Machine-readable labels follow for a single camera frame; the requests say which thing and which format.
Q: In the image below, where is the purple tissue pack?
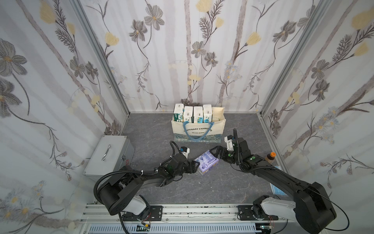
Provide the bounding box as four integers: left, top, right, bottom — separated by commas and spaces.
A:
195, 150, 219, 176

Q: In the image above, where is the cream canvas tote bag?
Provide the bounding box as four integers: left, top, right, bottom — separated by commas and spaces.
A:
171, 107, 226, 143

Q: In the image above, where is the cartoon elephant tissue pack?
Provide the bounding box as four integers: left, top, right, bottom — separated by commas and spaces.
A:
203, 104, 212, 123

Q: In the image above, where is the green white tissue pack front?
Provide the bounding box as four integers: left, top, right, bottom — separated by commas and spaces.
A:
193, 106, 204, 123

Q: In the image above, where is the green white tissue pack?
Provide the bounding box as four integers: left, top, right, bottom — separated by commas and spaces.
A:
173, 103, 184, 122
193, 106, 204, 123

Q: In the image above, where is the green white tissue pack back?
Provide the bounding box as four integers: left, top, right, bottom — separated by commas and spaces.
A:
173, 103, 184, 122

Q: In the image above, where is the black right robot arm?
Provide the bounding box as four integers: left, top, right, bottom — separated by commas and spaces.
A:
210, 129, 337, 234

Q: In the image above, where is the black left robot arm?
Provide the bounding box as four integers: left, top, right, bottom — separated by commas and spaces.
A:
93, 141, 200, 234

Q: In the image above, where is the brown bottle orange cap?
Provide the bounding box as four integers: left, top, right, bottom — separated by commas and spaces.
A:
265, 152, 276, 164

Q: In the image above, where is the blue face mask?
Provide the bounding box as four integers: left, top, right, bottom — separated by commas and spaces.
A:
270, 184, 287, 196

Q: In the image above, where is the silver metal case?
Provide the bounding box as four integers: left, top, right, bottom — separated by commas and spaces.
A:
83, 135, 134, 181

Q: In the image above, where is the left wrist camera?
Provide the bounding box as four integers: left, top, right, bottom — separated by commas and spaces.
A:
180, 146, 190, 159

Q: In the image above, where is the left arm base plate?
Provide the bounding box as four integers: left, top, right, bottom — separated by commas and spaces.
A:
121, 205, 163, 222

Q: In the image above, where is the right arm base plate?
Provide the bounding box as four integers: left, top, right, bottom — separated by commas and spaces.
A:
237, 205, 279, 221

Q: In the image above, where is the aluminium frame rail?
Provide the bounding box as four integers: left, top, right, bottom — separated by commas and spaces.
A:
78, 203, 325, 234

